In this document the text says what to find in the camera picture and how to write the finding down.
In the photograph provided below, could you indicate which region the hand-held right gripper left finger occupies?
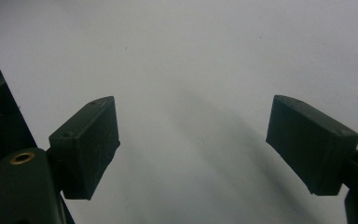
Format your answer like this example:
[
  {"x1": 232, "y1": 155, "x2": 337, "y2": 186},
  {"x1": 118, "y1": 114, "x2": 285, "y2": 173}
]
[{"x1": 48, "y1": 95, "x2": 121, "y2": 201}]

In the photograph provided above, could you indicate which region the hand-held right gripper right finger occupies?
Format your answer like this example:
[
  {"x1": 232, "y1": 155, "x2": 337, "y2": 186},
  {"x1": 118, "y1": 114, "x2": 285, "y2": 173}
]
[{"x1": 265, "y1": 94, "x2": 358, "y2": 197}]

